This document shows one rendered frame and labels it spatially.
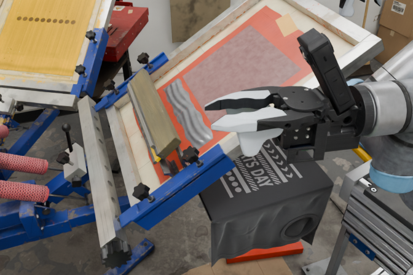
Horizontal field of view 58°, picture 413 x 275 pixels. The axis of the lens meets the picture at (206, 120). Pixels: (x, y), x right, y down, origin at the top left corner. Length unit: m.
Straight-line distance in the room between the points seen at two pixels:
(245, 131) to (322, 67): 0.12
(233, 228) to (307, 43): 0.98
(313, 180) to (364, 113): 0.95
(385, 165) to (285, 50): 0.63
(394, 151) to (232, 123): 0.27
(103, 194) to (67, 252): 1.41
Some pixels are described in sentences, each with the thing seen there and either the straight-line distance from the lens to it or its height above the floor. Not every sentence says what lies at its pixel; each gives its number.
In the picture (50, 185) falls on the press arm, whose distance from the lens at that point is 1.32.
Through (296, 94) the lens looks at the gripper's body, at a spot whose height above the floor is 1.68.
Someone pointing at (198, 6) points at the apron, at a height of 0.84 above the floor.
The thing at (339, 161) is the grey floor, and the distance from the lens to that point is 3.03.
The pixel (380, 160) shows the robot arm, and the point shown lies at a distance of 0.65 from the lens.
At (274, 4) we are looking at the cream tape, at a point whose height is 1.49.
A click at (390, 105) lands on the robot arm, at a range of 0.54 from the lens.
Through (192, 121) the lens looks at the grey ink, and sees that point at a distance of 1.16.
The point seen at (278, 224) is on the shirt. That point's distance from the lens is 1.47.
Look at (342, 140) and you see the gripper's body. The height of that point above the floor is 1.62.
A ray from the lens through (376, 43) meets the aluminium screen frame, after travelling 1.04.
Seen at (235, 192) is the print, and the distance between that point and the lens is 1.36.
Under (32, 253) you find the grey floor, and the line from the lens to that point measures 2.56.
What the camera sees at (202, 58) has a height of 1.33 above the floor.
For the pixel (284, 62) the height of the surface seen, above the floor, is 1.42.
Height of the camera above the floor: 1.96
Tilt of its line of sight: 37 degrees down
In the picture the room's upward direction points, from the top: straight up
